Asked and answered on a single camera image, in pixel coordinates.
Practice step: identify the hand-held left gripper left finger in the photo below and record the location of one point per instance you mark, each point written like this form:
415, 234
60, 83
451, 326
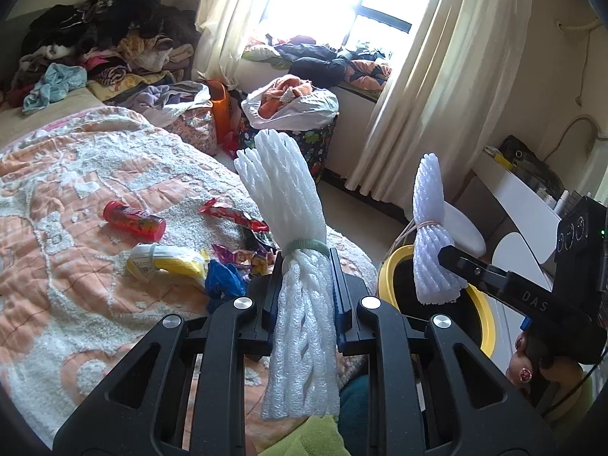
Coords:
269, 316

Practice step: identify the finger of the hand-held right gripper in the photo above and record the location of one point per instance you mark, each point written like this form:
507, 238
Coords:
503, 285

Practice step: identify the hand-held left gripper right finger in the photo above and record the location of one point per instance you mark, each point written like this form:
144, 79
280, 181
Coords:
339, 316

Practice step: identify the yellow trash bin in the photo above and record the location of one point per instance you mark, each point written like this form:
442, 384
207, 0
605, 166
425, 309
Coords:
387, 270

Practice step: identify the white foam net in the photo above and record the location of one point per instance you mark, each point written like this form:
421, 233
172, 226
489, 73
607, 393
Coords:
427, 190
285, 190

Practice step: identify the person's right hand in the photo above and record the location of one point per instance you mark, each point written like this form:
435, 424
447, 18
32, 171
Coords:
520, 361

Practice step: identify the blue plastic bag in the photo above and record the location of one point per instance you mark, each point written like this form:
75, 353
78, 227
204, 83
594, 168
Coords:
223, 282

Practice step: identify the purple candy wrapper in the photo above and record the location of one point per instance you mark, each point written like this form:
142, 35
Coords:
242, 260

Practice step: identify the white stool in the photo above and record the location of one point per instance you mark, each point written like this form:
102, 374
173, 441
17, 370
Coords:
463, 228

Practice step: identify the dark snack wrapper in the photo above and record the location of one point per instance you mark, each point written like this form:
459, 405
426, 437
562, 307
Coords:
256, 240

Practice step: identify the teal clothing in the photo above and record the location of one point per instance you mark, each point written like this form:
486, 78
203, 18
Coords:
354, 403

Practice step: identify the white desk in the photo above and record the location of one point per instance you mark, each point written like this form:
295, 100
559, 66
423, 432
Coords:
517, 194

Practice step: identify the dark bag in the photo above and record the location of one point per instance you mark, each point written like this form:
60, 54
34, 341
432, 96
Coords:
527, 161

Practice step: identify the red snack wrapper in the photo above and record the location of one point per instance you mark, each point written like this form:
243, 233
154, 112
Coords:
223, 211

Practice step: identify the yellow and white packet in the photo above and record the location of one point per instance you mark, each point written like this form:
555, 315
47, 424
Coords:
166, 262

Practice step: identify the green cloth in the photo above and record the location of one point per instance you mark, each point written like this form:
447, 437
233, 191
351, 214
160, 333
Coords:
304, 439

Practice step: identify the yellow box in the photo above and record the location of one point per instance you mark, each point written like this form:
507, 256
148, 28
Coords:
496, 156

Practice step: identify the red can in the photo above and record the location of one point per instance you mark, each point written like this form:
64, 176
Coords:
135, 221

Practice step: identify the dinosaur print bag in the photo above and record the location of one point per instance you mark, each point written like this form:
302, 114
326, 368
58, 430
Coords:
313, 147

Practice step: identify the cream curtain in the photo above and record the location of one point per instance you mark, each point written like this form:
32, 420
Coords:
427, 104
228, 19

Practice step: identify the pink floral bag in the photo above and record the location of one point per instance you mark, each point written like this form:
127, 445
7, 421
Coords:
194, 128

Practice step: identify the orange and white blanket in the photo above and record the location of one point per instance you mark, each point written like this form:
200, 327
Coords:
71, 270

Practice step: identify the white plastic bag, orange clothes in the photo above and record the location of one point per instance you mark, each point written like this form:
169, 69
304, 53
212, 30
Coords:
313, 104

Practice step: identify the white plastic bag, lilac clothes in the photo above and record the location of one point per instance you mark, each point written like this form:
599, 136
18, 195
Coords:
161, 99

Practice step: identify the clothes on window sill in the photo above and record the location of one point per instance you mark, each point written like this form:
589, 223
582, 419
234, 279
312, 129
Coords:
313, 64

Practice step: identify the beige bed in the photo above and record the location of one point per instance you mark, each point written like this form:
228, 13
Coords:
47, 121

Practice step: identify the light blue garment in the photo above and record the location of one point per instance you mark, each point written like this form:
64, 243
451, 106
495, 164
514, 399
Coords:
52, 83

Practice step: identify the pile of clothes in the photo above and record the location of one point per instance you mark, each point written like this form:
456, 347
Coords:
114, 28

